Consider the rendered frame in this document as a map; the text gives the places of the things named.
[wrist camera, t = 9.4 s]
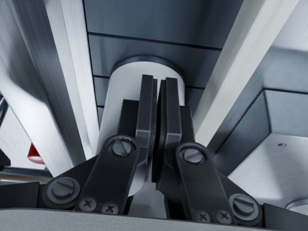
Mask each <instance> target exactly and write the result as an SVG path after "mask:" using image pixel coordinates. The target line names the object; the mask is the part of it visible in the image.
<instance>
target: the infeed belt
mask: <svg viewBox="0 0 308 231"><path fill-rule="evenodd" d="M243 1H244V0H84V6H85V13H86V21H87V28H88V32H89V33H88V39H89V46H90V54H91V61H92V68H93V74H94V76H93V78H94V86H95V93H96V100H97V108H98V115H99V126H100V128H101V122H102V118H103V112H104V107H105V101H106V95H107V91H108V85H109V78H110V73H111V70H112V69H113V67H114V66H115V65H116V64H117V63H118V62H120V61H121V60H123V59H126V58H128V57H132V56H137V55H150V56H156V57H160V58H163V59H166V60H168V61H170V62H172V63H173V64H175V65H176V66H177V67H178V68H179V69H180V70H181V71H182V73H183V75H184V78H185V106H190V107H191V111H192V117H193V115H194V113H195V111H196V108H197V106H198V104H199V102H200V100H201V97H202V95H203V93H204V90H205V88H206V86H207V83H208V81H209V79H210V76H211V74H212V72H213V70H214V67H215V65H216V63H217V60H218V58H219V56H220V54H221V52H222V49H223V47H224V45H225V42H226V40H227V38H228V35H229V33H230V31H231V28H232V26H233V24H234V22H235V19H236V17H237V15H238V13H239V10H240V8H241V6H242V4H243Z"/></svg>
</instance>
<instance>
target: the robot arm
mask: <svg viewBox="0 0 308 231"><path fill-rule="evenodd" d="M157 85H158V79H154V76H153V75H145V74H142V82H141V90H140V99H139V101H138V100H129V99H123V102H122V108H121V114H120V119H119V124H118V129H117V134H116V135H113V136H110V137H109V138H108V139H106V141H105V142H104V144H103V146H102V148H101V151H100V153H99V154H98V155H96V156H94V157H92V158H90V159H88V160H86V161H84V162H83V163H81V164H79V165H77V166H75V167H73V168H71V169H70V170H68V171H66V172H64V173H62V174H60V175H58V176H56V177H55V178H53V179H52V180H50V181H49V182H48V183H47V184H40V182H39V181H38V182H28V183H18V184H9V185H0V231H308V215H304V214H301V213H297V212H294V211H291V210H287V209H284V208H280V207H277V206H274V205H271V204H267V203H264V204H263V205H260V204H259V203H258V202H257V201H256V200H255V199H254V198H253V197H252V196H251V195H249V194H248V193H247V192H246V191H244V190H243V189H242V188H240V187H239V186H238V185H237V184H235V183H234V182H233V181H231V180H230V179H229V178H228V177H226V176H225V175H223V174H222V173H221V172H220V171H218V170H217V169H216V167H215V164H214V161H213V159H212V156H211V153H210V152H209V150H208V149H207V148H206V147H205V146H203V145H202V144H200V143H197V142H195V135H194V128H193V118H192V111H191V107H190V106H182V105H180V104H179V93H178V81H177V78H171V77H166V78H165V80H161V82H160V88H159V96H158V99H157ZM151 160H152V182H154V183H156V190H158V191H160V192H161V193H162V194H163V195H164V204H165V211H166V217H167V219H165V218H154V217H143V216H132V215H129V214H130V211H131V207H132V203H133V199H134V194H135V193H137V192H138V191H140V190H141V189H143V185H144V182H148V178H149V171H150V166H151Z"/></svg>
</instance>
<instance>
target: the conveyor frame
mask: <svg viewBox="0 0 308 231"><path fill-rule="evenodd" d="M60 6H61V10H62V15H63V19H64V24H65V28H66V34H67V39H68V43H69V47H70V52H71V58H72V62H73V67H74V71H75V76H76V80H77V86H78V91H79V95H80V99H81V104H82V110H83V114H84V119H85V123H86V128H87V132H88V138H89V142H90V147H91V151H92V156H93V157H94V156H95V155H96V149H97V144H98V139H99V133H100V126H99V115H98V108H97V100H96V93H95V86H94V74H93V68H92V61H91V54H90V46H89V39H88V33H89V32H88V28H87V21H86V13H85V6H84V0H60Z"/></svg>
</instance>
